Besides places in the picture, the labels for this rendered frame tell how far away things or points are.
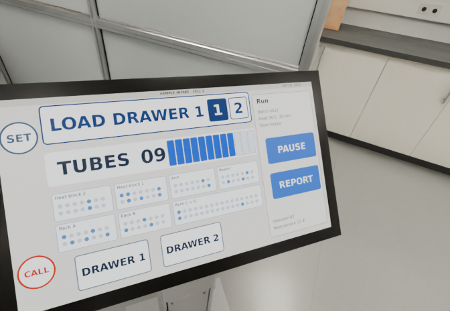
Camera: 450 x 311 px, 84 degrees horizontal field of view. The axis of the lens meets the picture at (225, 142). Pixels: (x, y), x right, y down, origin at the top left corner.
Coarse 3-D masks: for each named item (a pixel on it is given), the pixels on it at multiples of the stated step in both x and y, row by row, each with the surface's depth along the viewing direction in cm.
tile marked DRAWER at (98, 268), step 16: (144, 240) 36; (80, 256) 33; (96, 256) 34; (112, 256) 34; (128, 256) 35; (144, 256) 36; (80, 272) 33; (96, 272) 34; (112, 272) 34; (128, 272) 35; (144, 272) 36; (80, 288) 33
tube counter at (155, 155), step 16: (144, 144) 36; (160, 144) 37; (176, 144) 38; (192, 144) 39; (208, 144) 40; (224, 144) 40; (240, 144) 41; (144, 160) 36; (160, 160) 37; (176, 160) 38; (192, 160) 39; (208, 160) 39
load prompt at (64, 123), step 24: (192, 96) 39; (216, 96) 40; (240, 96) 42; (48, 120) 33; (72, 120) 34; (96, 120) 35; (120, 120) 36; (144, 120) 37; (168, 120) 38; (192, 120) 39; (216, 120) 40; (240, 120) 41; (48, 144) 33
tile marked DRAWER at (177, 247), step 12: (192, 228) 38; (204, 228) 39; (216, 228) 39; (168, 240) 37; (180, 240) 37; (192, 240) 38; (204, 240) 39; (216, 240) 39; (168, 252) 37; (180, 252) 37; (192, 252) 38; (204, 252) 38; (216, 252) 39; (168, 264) 37
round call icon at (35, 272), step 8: (32, 256) 32; (40, 256) 32; (48, 256) 32; (16, 264) 31; (24, 264) 31; (32, 264) 32; (40, 264) 32; (48, 264) 32; (16, 272) 31; (24, 272) 31; (32, 272) 32; (40, 272) 32; (48, 272) 32; (56, 272) 32; (16, 280) 31; (24, 280) 31; (32, 280) 31; (40, 280) 32; (48, 280) 32; (56, 280) 32; (24, 288) 31; (32, 288) 31; (40, 288) 32
